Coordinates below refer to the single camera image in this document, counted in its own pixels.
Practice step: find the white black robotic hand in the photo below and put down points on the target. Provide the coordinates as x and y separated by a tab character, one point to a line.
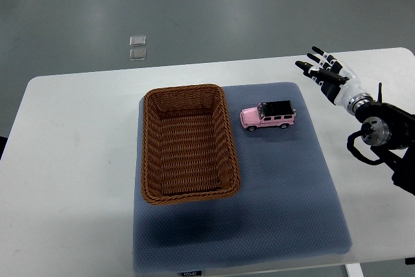
336	80

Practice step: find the pink toy car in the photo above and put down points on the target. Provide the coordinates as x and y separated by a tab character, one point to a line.
279	114

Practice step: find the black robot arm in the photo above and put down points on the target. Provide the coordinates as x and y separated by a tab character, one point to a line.
389	131

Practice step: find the brown wicker basket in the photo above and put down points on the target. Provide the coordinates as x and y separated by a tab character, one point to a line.
188	150

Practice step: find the blue-grey padded mat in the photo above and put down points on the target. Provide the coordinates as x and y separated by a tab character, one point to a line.
287	206

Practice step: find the white table leg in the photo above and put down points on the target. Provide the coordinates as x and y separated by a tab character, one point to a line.
354	270

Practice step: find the upper metal floor plate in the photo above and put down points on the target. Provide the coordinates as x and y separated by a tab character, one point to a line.
138	40

